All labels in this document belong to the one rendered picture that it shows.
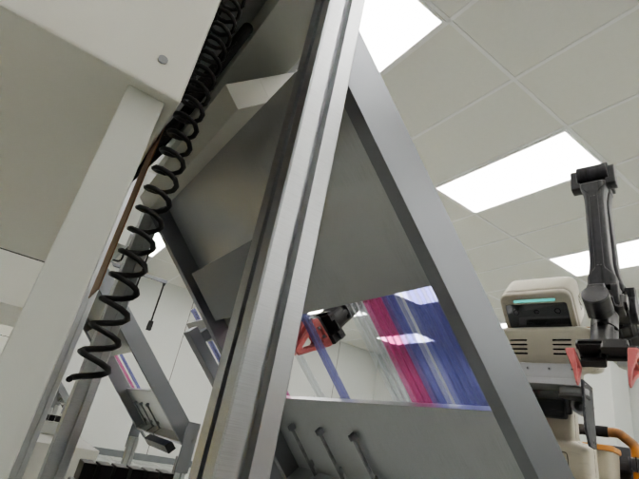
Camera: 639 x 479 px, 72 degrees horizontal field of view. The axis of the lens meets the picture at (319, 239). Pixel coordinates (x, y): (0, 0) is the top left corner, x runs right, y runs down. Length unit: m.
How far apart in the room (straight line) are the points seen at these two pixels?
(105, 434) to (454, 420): 8.07
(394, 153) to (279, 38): 0.31
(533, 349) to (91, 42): 1.41
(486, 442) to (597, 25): 2.55
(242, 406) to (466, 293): 0.32
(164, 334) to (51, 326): 8.45
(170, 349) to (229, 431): 8.49
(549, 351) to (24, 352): 1.40
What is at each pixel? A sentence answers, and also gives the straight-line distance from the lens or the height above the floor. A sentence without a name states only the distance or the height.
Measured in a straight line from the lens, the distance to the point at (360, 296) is 0.68.
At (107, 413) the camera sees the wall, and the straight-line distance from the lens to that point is 8.57.
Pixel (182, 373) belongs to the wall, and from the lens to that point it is 8.85.
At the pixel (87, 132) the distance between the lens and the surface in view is 0.49.
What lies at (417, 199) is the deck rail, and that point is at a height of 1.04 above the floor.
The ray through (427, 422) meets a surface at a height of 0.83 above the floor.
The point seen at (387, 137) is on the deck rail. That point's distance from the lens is 0.52.
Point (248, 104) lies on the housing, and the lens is 0.68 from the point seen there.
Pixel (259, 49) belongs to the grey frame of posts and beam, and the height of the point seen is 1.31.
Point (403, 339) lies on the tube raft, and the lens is 0.68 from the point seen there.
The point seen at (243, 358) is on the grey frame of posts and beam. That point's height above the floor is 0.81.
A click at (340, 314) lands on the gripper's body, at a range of 0.99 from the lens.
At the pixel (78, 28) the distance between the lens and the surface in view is 0.41.
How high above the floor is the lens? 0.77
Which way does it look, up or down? 24 degrees up
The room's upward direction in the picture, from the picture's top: 11 degrees clockwise
